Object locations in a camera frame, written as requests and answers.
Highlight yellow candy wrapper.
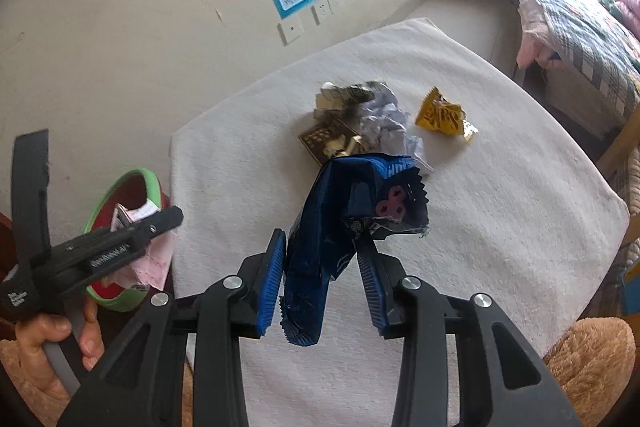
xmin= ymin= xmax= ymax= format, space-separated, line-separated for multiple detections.
xmin=414 ymin=87 xmax=478 ymax=142

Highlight white wall socket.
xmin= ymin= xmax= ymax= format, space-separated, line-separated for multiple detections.
xmin=278 ymin=15 xmax=304 ymax=46
xmin=311 ymin=0 xmax=342 ymax=26

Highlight white towel table cover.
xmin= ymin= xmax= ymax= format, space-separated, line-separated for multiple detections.
xmin=168 ymin=17 xmax=632 ymax=427

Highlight brown gold snack wrapper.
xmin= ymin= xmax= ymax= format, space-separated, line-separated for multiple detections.
xmin=298 ymin=82 xmax=374 ymax=166

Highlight bed with plaid quilt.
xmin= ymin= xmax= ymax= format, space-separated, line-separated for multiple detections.
xmin=516 ymin=0 xmax=639 ymax=140

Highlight brown fuzzy left sleeve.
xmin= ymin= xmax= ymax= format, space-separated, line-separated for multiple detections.
xmin=1 ymin=339 xmax=68 ymax=426

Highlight left hand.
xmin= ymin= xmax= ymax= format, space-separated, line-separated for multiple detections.
xmin=14 ymin=296 xmax=106 ymax=403

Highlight blue snack wrapper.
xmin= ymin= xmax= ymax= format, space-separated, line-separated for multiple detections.
xmin=280 ymin=153 xmax=428 ymax=347

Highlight red bin with green rim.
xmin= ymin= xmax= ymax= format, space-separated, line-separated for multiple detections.
xmin=84 ymin=168 xmax=168 ymax=312

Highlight crumpled white lavender paper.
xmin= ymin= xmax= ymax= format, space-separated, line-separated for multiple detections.
xmin=357 ymin=81 xmax=434 ymax=173

